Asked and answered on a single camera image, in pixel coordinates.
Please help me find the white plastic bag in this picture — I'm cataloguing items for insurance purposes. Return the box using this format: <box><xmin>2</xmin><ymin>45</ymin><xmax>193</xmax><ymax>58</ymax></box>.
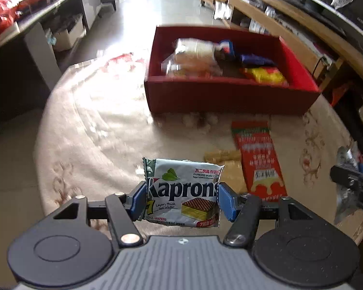
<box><xmin>213</xmin><ymin>0</ymin><xmax>232</xmax><ymax>20</ymax></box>

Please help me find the red cardboard box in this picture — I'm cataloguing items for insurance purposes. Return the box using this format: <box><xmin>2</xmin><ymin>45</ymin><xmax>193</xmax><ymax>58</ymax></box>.
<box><xmin>144</xmin><ymin>26</ymin><xmax>320</xmax><ymax>115</ymax></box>

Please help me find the yellow fried snack packet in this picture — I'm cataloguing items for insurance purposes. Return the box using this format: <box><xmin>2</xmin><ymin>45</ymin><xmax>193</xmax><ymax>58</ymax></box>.
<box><xmin>161</xmin><ymin>60</ymin><xmax>222</xmax><ymax>78</ymax></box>

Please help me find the wooden TV cabinet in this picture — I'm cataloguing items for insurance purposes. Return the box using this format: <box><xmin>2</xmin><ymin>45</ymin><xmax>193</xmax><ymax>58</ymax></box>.
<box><xmin>201</xmin><ymin>0</ymin><xmax>363</xmax><ymax>90</ymax></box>

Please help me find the floral beige tablecloth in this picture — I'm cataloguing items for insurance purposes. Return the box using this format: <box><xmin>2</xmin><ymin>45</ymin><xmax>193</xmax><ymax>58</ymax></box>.
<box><xmin>32</xmin><ymin>52</ymin><xmax>363</xmax><ymax>245</ymax></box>

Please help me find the golden snack packet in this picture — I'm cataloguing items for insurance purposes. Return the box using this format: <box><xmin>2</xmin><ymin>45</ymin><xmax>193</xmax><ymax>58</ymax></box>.
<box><xmin>204</xmin><ymin>150</ymin><xmax>248</xmax><ymax>194</ymax></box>

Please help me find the dark blue wafer packet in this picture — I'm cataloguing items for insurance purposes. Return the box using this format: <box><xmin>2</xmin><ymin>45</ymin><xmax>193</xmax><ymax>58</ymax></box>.
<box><xmin>215</xmin><ymin>40</ymin><xmax>275</xmax><ymax>68</ymax></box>

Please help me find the Kaprons wafer packet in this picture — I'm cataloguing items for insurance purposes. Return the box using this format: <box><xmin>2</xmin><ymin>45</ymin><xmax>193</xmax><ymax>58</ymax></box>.
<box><xmin>143</xmin><ymin>158</ymin><xmax>224</xmax><ymax>228</ymax></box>

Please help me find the red yellow snack packet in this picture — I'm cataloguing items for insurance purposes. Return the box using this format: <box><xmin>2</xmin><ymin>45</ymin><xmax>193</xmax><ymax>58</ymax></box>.
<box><xmin>241</xmin><ymin>67</ymin><xmax>288</xmax><ymax>87</ymax></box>

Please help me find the round rice cracker packet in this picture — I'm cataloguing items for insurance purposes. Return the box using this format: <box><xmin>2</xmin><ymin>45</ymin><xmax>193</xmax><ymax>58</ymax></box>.
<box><xmin>174</xmin><ymin>38</ymin><xmax>219</xmax><ymax>65</ymax></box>

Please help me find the dark long side table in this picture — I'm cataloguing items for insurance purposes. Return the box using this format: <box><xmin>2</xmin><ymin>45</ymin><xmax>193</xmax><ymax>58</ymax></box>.
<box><xmin>0</xmin><ymin>0</ymin><xmax>101</xmax><ymax>90</ymax></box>

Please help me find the open cardboard box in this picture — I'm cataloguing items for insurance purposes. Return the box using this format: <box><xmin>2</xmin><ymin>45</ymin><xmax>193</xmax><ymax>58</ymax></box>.
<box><xmin>50</xmin><ymin>14</ymin><xmax>86</xmax><ymax>52</ymax></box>

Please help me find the long red snack packet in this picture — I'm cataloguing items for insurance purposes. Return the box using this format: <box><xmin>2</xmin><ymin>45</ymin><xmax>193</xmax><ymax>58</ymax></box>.
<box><xmin>231</xmin><ymin>121</ymin><xmax>287</xmax><ymax>202</ymax></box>

